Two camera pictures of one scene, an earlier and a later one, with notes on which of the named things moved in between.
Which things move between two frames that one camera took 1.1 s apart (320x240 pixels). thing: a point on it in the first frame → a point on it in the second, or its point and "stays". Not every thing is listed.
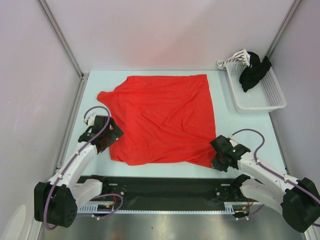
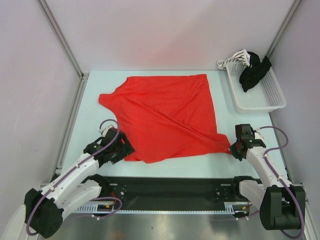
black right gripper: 216,165 → 234,152
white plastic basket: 266,95 stays
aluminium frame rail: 62,156 stays
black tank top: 250,76 stays
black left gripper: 115,133 → 127,149
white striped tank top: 242,55 stays
